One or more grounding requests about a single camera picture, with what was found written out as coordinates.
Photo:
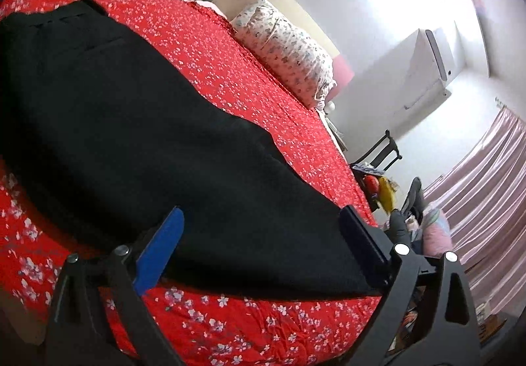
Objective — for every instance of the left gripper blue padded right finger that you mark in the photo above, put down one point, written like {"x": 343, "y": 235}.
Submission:
{"x": 369, "y": 246}

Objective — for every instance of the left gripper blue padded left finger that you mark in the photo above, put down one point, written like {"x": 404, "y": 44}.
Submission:
{"x": 154, "y": 257}

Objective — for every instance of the black pants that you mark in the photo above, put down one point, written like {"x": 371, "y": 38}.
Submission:
{"x": 106, "y": 138}

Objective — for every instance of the red and yellow toy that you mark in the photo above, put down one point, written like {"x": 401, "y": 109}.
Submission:
{"x": 382, "y": 191}

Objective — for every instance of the pink cushion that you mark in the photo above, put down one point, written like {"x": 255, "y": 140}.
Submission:
{"x": 436, "y": 236}

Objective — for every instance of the black wooden chair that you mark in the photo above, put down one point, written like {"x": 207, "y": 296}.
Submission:
{"x": 390, "y": 147}

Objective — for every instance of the pink striped curtain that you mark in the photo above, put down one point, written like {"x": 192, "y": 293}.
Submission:
{"x": 483, "y": 198}

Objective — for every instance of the pink pillow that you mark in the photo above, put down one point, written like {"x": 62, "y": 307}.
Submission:
{"x": 342, "y": 74}

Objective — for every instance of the white floral pillow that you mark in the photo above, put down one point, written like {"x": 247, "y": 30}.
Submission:
{"x": 303, "y": 66}

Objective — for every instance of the white air conditioner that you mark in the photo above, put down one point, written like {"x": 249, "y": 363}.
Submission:
{"x": 431, "y": 69}

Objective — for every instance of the red floral bedspread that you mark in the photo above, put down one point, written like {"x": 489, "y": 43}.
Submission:
{"x": 207, "y": 327}

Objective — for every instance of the beige headboard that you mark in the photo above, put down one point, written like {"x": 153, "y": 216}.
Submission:
{"x": 292, "y": 10}

